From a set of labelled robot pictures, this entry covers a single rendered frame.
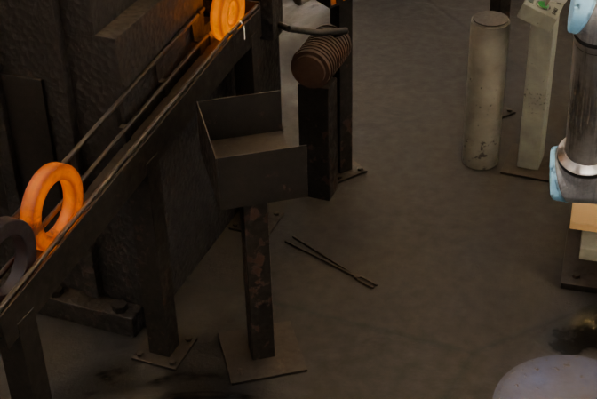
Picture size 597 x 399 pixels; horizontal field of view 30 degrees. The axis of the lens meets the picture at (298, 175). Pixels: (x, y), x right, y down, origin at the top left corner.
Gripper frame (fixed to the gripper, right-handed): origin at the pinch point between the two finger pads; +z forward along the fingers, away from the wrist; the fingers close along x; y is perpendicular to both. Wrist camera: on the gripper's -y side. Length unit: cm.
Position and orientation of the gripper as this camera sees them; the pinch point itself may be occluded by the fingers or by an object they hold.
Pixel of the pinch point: (545, 0)
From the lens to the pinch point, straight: 341.2
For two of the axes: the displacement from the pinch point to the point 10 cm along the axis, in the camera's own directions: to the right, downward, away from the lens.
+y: 8.8, 4.6, -1.1
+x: 3.7, -5.2, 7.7
